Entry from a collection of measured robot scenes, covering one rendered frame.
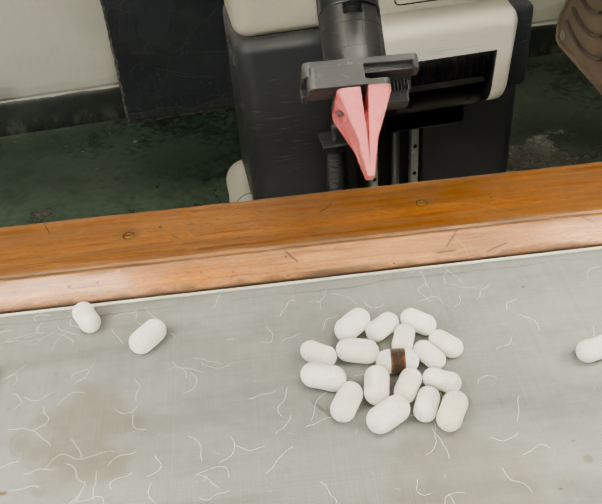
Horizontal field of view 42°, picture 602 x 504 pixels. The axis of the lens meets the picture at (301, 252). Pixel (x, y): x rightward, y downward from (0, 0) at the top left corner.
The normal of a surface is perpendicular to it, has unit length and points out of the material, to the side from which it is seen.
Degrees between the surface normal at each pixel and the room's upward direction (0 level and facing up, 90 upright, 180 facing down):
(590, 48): 90
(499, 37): 98
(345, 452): 0
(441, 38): 98
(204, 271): 45
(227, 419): 0
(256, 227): 0
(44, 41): 89
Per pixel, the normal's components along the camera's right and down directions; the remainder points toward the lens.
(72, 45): 0.19, 0.58
